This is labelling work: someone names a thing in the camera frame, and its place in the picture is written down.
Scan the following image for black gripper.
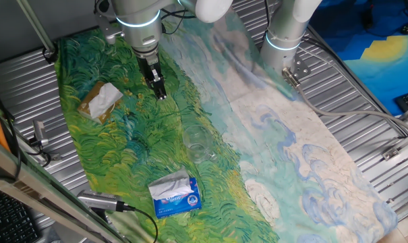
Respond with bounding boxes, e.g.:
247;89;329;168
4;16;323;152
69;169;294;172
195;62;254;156
136;50;168;101

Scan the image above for brown tissue pack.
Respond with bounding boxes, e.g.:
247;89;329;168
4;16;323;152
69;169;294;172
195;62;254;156
77;80;124;125

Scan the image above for painted landscape table cloth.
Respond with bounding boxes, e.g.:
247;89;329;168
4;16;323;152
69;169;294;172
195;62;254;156
53;0;399;243

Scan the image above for black pole clamp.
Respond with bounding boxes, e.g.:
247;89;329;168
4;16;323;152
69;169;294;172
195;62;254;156
42;43;60;65

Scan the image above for blue tissue pack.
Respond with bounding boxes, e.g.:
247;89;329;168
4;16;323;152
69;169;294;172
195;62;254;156
148;168;203;219

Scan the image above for grey metal pole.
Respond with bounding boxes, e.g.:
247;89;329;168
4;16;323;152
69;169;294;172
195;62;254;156
16;0;56;53

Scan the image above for blue and yellow mat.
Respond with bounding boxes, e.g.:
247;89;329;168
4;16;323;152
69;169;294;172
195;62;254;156
310;0;408;117

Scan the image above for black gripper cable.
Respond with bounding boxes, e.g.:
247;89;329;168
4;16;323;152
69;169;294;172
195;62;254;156
159;8;198;35

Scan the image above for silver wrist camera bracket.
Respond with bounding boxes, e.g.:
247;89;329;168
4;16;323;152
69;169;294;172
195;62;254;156
94;0;125;45

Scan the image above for silver camera with black plug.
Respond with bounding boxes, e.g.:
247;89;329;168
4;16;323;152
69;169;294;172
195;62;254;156
77;188;136;213

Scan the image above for black camera cable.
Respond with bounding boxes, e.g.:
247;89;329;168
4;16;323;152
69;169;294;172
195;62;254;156
124;205;159;243

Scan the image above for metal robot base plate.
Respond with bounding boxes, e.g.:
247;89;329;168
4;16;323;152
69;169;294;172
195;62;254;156
289;55;312;80

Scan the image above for metal frame beam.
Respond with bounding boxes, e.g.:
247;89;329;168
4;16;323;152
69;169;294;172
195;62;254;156
0;134;123;243

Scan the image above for thick grey robot cable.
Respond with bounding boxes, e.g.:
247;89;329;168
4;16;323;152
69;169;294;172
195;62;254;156
282;67;408;136

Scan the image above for aluminium profile bracket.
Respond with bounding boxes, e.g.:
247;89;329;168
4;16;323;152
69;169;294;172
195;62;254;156
382;130;408;161

